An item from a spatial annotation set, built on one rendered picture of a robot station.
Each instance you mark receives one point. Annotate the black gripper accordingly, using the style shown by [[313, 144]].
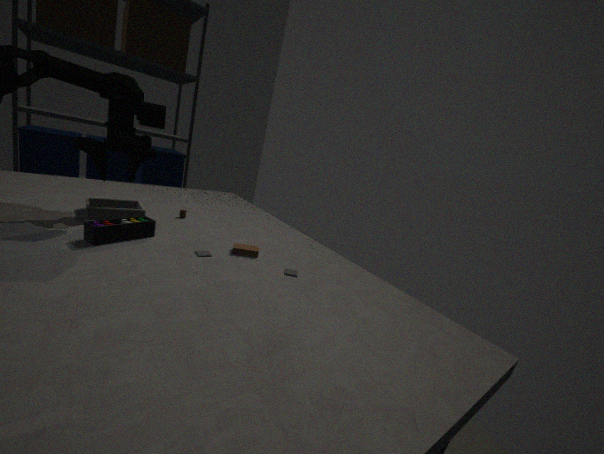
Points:
[[96, 149]]

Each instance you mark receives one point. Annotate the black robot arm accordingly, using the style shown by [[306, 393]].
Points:
[[124, 95]]

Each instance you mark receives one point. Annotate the beige open tray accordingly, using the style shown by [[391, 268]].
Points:
[[100, 209]]

